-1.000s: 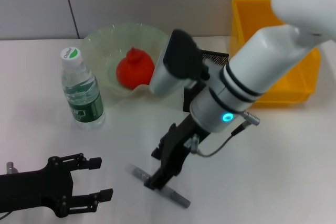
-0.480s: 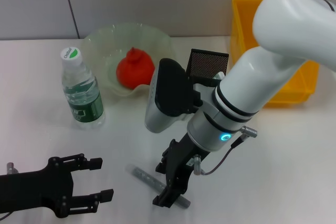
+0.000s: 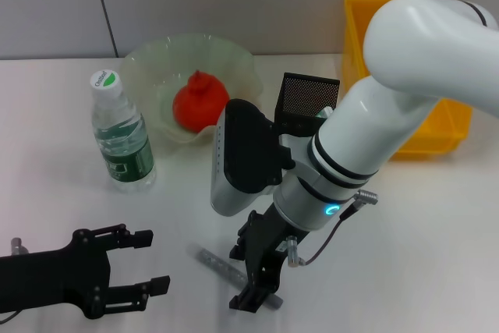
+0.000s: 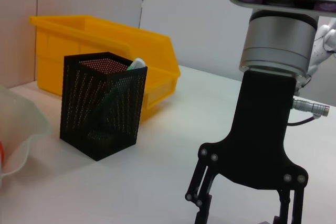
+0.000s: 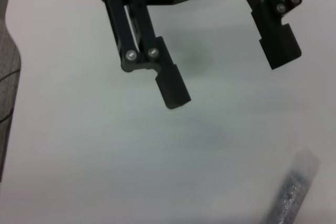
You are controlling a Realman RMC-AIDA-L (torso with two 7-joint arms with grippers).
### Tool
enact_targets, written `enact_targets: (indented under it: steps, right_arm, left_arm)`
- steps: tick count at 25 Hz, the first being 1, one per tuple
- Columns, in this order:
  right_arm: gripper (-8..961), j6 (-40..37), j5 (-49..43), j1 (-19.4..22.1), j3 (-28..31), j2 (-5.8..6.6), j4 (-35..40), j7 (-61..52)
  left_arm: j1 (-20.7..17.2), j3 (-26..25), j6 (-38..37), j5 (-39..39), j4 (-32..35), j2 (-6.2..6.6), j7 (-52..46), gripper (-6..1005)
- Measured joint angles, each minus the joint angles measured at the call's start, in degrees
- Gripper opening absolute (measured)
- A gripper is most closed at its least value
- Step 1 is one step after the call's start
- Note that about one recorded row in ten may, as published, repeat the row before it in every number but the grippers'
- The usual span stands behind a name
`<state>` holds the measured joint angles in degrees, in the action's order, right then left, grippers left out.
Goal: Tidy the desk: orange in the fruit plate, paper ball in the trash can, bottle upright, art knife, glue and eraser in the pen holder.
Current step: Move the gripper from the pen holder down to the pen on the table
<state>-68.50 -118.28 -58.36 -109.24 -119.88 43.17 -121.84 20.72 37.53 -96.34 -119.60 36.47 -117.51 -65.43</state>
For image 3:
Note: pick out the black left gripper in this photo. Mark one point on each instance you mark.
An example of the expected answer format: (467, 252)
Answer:
(47, 278)

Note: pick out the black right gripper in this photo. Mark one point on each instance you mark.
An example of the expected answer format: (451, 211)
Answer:
(265, 247)

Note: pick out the grey glitter pen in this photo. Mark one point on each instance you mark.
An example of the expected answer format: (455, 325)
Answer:
(218, 264)

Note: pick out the clear green-label water bottle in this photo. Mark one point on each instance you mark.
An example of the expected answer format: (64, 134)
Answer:
(128, 161)

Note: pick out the green utility knife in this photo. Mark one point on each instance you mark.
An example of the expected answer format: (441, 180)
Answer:
(324, 112)

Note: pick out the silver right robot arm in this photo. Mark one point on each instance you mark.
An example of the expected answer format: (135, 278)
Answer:
(390, 95)

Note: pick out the black mesh pen holder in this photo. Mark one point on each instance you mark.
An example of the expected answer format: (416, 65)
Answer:
(304, 95)

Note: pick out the pale green glass fruit bowl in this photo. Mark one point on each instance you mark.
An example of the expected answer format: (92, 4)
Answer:
(156, 71)

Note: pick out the yellow plastic bin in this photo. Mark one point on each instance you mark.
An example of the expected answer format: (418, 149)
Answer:
(436, 134)

